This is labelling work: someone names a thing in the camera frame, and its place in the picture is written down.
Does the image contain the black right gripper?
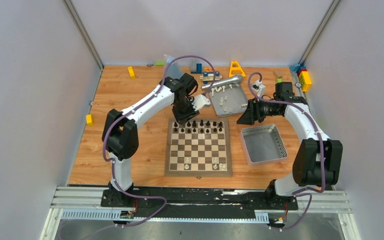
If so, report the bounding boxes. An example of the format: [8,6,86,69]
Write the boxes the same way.
[236,96,281,125]

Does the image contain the grey tray white pieces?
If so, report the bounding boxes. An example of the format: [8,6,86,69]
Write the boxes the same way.
[209,83,248,117]

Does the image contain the wooden chess board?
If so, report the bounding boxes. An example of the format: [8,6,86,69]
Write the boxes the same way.
[164,118,233,177]

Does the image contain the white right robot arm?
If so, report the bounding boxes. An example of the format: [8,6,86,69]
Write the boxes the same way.
[236,82,343,209]

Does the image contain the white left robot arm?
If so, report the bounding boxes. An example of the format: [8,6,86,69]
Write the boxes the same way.
[102,73,210,207]

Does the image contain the grey tray black pieces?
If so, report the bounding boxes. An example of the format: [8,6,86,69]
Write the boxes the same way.
[239,124,288,167]

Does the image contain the silver metal cylinder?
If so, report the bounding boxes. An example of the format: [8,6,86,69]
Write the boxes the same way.
[201,74,244,90]

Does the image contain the blue white toy car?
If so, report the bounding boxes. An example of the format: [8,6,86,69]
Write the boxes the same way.
[199,68,222,84]

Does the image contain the clear blue plastic bag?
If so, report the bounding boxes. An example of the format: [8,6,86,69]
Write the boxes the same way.
[164,54,183,79]

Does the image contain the blue grey lego block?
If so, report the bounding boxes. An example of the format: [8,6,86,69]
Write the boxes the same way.
[190,61,203,74]

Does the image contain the yellow triangular toy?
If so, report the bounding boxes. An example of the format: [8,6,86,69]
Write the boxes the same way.
[228,60,247,77]

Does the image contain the stacked coloured duplo blocks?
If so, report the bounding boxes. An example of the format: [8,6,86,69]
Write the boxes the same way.
[289,64,312,92]

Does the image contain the yellow cube at left edge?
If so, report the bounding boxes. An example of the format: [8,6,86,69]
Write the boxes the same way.
[85,114,94,126]

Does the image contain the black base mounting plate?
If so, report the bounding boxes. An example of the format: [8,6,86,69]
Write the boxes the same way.
[100,186,298,219]

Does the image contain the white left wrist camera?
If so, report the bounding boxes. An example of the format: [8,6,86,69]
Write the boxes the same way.
[192,94,211,111]

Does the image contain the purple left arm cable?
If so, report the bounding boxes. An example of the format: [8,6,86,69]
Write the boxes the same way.
[101,55,217,228]

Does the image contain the yellow block by wall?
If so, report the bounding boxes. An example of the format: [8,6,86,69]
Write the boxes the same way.
[127,66,137,79]

